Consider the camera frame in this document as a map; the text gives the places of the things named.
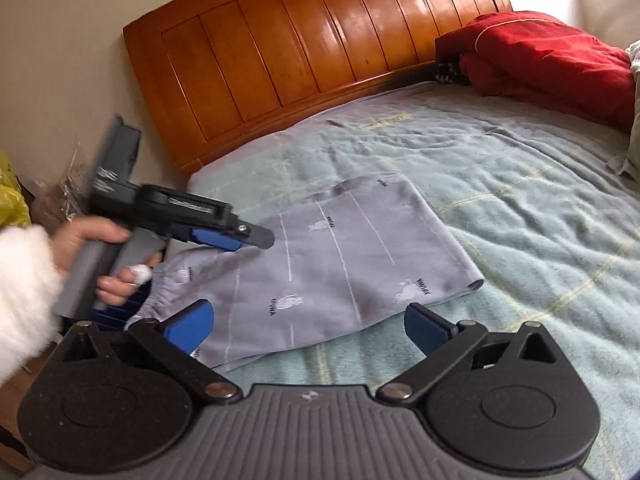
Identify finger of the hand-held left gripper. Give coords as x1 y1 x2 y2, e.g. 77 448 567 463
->
189 227 243 252
227 215 276 250

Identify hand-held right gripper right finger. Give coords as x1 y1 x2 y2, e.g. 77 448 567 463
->
376 303 556 406

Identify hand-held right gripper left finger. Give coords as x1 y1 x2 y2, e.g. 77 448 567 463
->
62 299 244 405

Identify grey pants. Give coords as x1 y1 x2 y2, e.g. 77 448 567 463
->
92 172 486 373

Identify person's left hand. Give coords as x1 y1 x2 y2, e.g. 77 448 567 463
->
50 217 163 307

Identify clear crinkled plastic wrap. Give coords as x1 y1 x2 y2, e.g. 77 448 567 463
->
47 140 93 233

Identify yellow plastic bag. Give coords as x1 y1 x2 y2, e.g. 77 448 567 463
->
0 150 32 231

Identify green plaid blanket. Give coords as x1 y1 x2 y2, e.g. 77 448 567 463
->
187 80 640 480

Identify wooden headboard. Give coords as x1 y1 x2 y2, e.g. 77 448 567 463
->
122 0 513 177

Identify dark patterned cloth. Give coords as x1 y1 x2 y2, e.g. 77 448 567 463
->
435 62 471 86

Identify red quilt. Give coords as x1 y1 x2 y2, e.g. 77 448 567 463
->
434 11 638 133

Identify grey green pillow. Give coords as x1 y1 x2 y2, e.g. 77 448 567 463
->
606 40 640 183

